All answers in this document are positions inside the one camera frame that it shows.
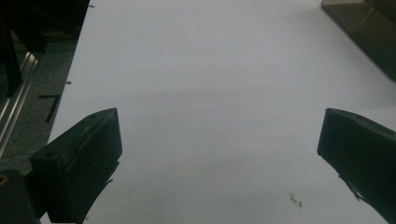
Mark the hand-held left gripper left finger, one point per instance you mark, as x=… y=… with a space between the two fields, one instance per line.
x=77 y=161

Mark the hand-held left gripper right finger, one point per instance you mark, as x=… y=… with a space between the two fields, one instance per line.
x=364 y=158

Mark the dark box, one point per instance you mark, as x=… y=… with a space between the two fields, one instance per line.
x=370 y=34

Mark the dark stand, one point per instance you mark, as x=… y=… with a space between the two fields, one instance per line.
x=28 y=28

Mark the metal rail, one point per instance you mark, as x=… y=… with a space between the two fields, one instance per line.
x=14 y=102

